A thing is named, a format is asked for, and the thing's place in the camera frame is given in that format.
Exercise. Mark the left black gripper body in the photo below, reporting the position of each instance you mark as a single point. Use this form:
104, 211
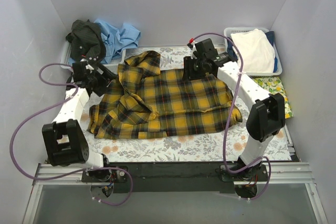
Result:
104, 77

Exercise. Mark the yellow plaid flannel shirt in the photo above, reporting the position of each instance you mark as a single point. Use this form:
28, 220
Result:
146, 102

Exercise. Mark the black pinstripe shirt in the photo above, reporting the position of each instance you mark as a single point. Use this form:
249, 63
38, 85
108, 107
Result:
86, 41

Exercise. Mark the lemon print cloth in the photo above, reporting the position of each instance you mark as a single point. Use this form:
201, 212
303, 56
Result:
274, 85

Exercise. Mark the navy blue folded shirt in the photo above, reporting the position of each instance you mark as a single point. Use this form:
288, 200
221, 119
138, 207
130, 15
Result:
255, 49

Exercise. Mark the floral table mat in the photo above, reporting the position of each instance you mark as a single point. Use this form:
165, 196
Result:
202, 147

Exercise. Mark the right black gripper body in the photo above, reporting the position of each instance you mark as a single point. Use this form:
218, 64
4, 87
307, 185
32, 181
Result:
191, 69

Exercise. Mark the light blue shirt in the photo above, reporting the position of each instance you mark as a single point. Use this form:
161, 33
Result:
116, 40

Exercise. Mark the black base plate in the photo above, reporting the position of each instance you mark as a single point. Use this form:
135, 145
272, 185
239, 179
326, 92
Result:
180, 177

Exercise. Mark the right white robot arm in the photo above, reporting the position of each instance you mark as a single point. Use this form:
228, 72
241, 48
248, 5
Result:
266, 111

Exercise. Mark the white folded shirt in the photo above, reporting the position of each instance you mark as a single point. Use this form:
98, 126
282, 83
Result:
257, 52

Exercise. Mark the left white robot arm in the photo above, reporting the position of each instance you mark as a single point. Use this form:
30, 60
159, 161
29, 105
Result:
64, 139

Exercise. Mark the left white laundry basket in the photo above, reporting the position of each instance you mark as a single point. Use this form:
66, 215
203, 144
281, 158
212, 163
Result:
66, 50

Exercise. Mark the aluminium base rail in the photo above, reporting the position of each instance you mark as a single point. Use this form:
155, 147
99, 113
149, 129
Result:
281, 173

